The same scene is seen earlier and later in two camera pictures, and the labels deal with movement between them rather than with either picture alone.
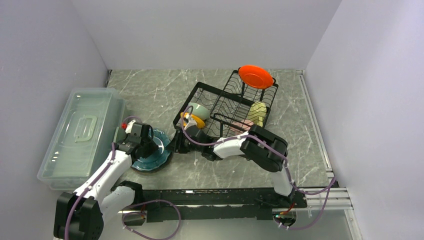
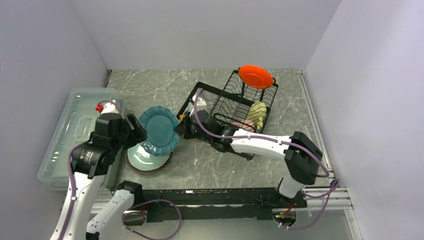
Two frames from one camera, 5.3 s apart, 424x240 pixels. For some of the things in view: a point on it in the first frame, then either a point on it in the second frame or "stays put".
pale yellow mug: [257, 113] stays put
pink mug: [241, 126] stays put
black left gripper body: [149, 147] to [127, 139]
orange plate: [256, 76] stays put
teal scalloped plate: [160, 159] to [158, 122]
